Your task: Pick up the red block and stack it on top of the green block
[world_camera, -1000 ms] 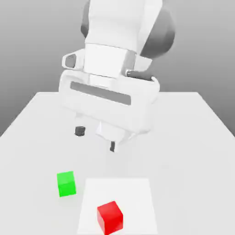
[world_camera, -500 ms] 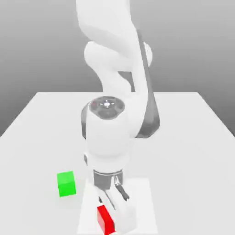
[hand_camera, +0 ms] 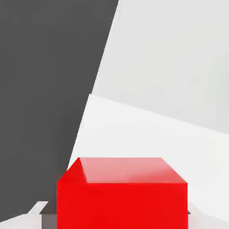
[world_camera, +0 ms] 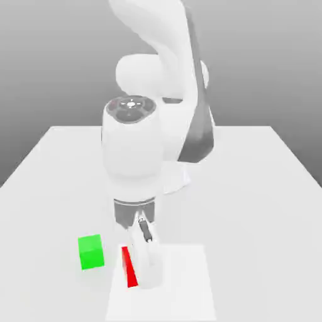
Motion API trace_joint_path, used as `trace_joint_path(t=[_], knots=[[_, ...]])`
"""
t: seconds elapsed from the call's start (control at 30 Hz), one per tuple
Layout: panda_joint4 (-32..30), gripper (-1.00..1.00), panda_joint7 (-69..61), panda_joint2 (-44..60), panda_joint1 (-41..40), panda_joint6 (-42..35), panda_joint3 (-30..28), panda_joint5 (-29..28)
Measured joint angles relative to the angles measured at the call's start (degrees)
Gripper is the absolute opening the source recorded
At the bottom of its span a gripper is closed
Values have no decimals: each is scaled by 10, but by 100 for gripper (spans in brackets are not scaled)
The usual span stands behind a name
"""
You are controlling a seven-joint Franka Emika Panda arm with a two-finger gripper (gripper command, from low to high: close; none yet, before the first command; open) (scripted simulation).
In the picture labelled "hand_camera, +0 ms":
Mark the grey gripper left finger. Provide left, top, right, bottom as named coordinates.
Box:
left=0, top=201, right=58, bottom=229

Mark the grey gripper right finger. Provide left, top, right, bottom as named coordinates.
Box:
left=187, top=201, right=229, bottom=229

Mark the small red cube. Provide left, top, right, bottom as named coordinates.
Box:
left=56, top=157, right=189, bottom=229

